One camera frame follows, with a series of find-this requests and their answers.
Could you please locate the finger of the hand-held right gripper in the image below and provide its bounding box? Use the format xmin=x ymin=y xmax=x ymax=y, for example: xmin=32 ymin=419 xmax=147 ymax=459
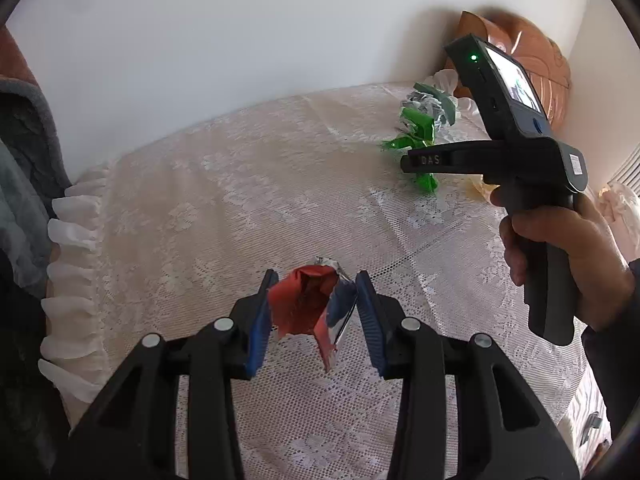
xmin=405 ymin=140 xmax=502 ymax=174

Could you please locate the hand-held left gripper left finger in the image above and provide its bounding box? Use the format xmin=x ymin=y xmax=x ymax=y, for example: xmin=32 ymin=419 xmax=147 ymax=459
xmin=52 ymin=268 xmax=280 ymax=480

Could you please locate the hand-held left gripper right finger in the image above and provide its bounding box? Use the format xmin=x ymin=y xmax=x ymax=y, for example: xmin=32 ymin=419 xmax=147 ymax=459
xmin=354 ymin=270 xmax=581 ymax=480

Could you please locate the red and blue foil wrapper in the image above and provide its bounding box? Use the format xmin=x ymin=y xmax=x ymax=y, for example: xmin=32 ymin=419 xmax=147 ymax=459
xmin=267 ymin=256 xmax=358 ymax=373

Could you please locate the small twisted green wrapper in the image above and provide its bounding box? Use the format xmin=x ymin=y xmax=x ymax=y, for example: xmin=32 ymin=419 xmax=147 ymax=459
xmin=381 ymin=107 xmax=441 ymax=193

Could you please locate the person's right forearm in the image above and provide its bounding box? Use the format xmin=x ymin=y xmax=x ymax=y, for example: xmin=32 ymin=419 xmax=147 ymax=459
xmin=580 ymin=257 xmax=640 ymax=441

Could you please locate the person's right hand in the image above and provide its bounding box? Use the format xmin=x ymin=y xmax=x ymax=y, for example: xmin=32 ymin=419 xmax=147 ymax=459
xmin=491 ymin=185 xmax=636 ymax=333

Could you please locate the carved wooden headboard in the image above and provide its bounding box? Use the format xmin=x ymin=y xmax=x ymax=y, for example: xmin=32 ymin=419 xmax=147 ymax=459
xmin=452 ymin=10 xmax=572 ymax=128

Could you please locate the grey and green crumpled wrapper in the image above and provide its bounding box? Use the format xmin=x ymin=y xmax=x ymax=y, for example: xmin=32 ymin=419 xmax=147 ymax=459
xmin=400 ymin=81 xmax=458 ymax=128

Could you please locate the white ribbed radiator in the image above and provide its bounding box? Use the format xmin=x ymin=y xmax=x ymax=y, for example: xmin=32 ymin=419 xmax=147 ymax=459
xmin=607 ymin=147 xmax=640 ymax=193

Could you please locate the folded pink quilt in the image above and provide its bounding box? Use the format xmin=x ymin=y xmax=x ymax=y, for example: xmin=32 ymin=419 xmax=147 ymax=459
xmin=597 ymin=182 xmax=640 ymax=261

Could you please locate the black garment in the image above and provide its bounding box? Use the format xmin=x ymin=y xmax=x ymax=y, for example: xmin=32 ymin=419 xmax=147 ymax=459
xmin=0 ymin=250 xmax=71 ymax=480

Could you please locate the brown fleece garment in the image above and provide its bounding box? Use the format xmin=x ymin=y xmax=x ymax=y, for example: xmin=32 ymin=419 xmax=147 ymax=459
xmin=0 ymin=25 xmax=41 ymax=91

